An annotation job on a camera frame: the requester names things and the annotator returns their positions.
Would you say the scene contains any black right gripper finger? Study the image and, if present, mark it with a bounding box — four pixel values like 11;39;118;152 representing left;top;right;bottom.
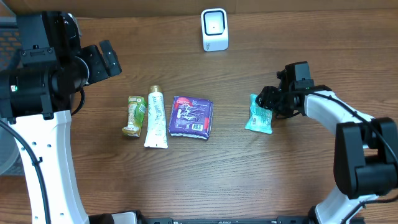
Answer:
259;86;280;100
255;93;274;110

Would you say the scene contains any teal wet wipes pack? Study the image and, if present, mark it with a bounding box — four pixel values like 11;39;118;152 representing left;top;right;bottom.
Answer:
245;94;272;134

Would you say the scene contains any green gold snack pouch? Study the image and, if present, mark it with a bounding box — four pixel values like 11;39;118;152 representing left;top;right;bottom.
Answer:
122;96;147;137

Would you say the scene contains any purple sanitary pad pack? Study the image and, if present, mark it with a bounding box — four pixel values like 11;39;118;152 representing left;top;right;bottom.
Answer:
169;96;214;140

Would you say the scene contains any white tube gold cap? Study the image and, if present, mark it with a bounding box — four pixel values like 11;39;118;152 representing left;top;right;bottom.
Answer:
144;85;168;149

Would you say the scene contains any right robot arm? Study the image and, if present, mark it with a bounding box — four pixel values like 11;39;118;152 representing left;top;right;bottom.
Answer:
256;85;397;223

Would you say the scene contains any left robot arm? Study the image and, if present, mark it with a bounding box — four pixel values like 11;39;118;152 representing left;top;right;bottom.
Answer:
1;11;138;224

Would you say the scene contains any white barcode scanner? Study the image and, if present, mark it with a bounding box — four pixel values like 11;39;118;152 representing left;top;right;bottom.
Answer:
201;8;229;52

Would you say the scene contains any dark grey plastic basket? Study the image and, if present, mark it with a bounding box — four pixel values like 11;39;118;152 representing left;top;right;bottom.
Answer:
1;17;24;176

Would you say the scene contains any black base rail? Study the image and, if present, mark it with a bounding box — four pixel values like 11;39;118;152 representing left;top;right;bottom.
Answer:
142;216;315;224

